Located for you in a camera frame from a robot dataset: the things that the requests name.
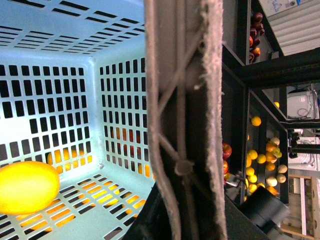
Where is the yellow lemon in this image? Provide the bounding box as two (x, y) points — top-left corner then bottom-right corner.
(0, 161), (60, 215)

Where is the beige pear upper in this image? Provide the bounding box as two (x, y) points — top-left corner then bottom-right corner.
(270, 137), (280, 146)

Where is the beige pear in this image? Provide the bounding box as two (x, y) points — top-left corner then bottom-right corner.
(270, 137), (280, 146)
(276, 173), (287, 184)

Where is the light blue plastic basket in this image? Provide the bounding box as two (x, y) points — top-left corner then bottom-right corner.
(0, 0), (155, 240)

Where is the wooden crate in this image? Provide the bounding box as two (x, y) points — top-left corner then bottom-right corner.
(280, 174), (320, 240)

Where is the black fruit display shelf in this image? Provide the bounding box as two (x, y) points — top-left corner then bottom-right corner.
(221, 0), (320, 206)

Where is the beige pear lower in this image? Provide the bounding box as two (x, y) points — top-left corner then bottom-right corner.
(276, 173), (287, 184)

